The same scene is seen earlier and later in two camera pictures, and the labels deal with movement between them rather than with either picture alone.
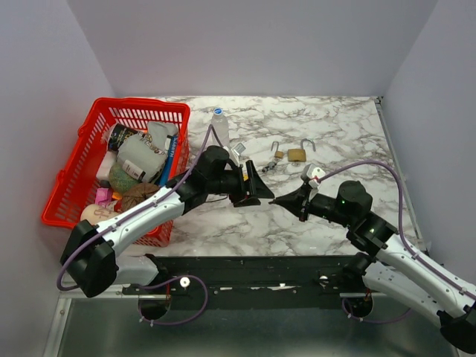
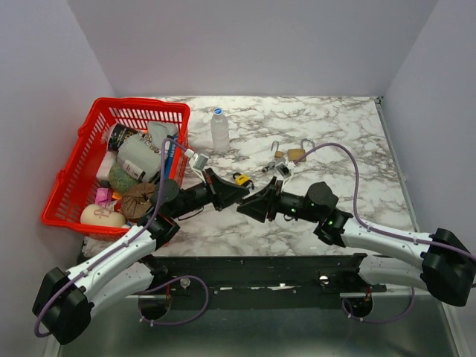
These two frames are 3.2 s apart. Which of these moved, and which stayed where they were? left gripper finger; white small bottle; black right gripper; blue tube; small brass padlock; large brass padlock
Moved: left gripper finger; black right gripper
Stayed: large brass padlock; blue tube; small brass padlock; white small bottle
